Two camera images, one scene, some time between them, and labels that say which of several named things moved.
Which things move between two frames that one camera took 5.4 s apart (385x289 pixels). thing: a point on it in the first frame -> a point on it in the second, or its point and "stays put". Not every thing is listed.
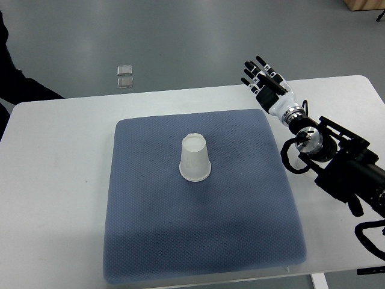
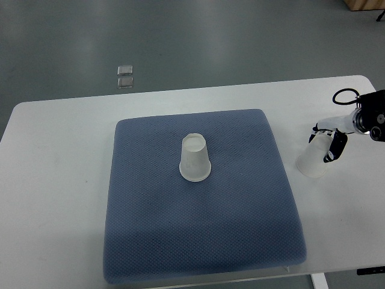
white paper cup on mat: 195,165 stays put
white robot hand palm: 286,100 -> 343,125
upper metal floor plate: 124,70 stays put
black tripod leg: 380,16 stays put
